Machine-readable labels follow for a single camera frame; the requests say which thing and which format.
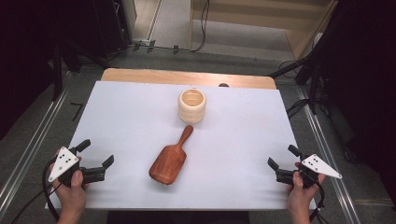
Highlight white table sheet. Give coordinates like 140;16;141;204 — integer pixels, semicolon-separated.
45;80;318;211

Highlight light wooden partition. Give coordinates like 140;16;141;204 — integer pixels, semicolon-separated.
189;0;340;61

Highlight brown wooden spatula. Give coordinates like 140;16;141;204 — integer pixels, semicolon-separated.
148;124;194;187

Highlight person's right hand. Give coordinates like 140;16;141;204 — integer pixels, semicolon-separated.
286;161;327;217

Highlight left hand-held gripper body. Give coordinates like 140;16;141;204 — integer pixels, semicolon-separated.
48;146;106;188

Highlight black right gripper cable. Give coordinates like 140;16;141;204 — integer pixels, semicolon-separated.
309;180;331;224

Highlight black hanging cables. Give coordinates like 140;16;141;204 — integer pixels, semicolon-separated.
188;0;211;53

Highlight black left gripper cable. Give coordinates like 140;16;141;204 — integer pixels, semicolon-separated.
41;158;64;222

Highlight silver metal floor rail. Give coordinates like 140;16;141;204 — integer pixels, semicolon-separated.
294;85;362;224
0;70;73;213

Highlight person's left hand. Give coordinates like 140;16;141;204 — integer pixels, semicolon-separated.
49;149;91;218

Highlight light wooden table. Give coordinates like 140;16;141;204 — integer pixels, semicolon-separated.
101;68;277;91

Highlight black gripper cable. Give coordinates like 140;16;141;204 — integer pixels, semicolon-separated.
41;158;64;222
309;180;331;224

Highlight pale wooden ribbed cup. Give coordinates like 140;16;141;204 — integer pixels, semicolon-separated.
177;88;207;125

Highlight dark cabinet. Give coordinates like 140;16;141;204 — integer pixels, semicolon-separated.
92;0;134;60

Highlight black metal stand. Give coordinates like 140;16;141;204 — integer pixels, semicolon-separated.
50;39;110;103
268;46;332;116

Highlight black cable bundle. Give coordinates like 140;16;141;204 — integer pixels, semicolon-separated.
285;98;313;120

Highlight black floor cable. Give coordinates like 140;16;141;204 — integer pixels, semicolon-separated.
10;182;63;224

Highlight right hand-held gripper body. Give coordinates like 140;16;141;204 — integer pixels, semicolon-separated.
275;153;343;189

